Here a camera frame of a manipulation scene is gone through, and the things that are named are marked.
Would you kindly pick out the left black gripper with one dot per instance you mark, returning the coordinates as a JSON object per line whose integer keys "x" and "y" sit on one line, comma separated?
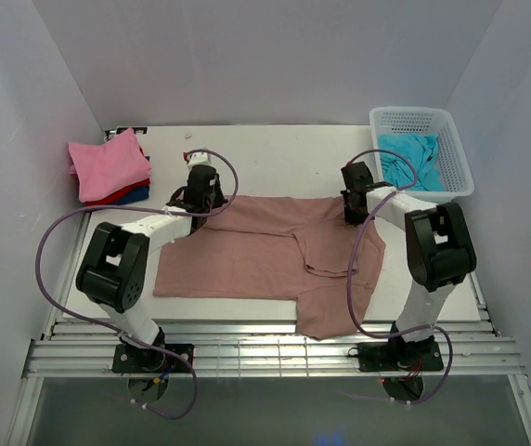
{"x": 220, "y": 200}

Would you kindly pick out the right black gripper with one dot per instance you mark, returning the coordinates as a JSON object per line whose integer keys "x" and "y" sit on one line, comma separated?
{"x": 351, "y": 218}

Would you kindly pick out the dusty pink t shirt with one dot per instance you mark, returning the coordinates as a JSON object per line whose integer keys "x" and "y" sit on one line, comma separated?
{"x": 280, "y": 248}

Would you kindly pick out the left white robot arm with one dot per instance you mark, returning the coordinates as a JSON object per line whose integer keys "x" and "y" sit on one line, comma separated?
{"x": 113, "y": 270}

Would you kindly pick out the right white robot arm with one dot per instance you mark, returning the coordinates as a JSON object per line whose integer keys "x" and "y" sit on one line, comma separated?
{"x": 439, "y": 253}

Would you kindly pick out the folded blue t shirt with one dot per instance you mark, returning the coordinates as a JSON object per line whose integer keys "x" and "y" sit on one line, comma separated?
{"x": 117, "y": 181}

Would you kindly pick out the white plastic basket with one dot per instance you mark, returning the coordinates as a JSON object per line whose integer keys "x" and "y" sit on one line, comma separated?
{"x": 454, "y": 171}

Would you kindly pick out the turquoise t shirt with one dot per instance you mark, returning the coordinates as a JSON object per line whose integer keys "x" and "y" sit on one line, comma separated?
{"x": 421, "y": 151}

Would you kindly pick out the folded red t shirt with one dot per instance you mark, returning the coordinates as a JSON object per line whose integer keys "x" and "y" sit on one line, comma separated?
{"x": 132, "y": 193}

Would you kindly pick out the folded pink t shirt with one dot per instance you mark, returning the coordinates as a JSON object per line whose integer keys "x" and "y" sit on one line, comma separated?
{"x": 85, "y": 157}

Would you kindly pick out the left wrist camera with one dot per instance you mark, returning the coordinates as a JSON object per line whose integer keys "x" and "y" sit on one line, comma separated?
{"x": 194, "y": 158}

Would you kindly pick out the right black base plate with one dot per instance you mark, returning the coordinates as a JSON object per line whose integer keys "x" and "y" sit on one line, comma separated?
{"x": 423, "y": 356}

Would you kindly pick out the aluminium frame rail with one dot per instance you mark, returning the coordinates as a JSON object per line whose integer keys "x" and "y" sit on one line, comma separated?
{"x": 237, "y": 350}

